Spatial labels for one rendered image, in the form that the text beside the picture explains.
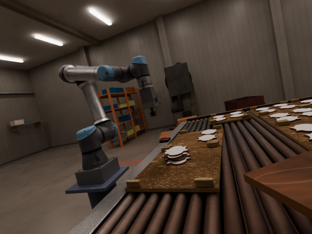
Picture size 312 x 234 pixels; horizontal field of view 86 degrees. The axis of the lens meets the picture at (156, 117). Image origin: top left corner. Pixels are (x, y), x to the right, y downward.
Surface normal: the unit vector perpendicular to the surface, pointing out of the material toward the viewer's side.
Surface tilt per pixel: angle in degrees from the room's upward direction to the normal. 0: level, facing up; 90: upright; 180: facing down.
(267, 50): 90
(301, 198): 0
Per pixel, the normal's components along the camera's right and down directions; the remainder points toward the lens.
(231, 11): -0.29, 0.15
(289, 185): -0.22, -0.97
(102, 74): -0.51, 0.18
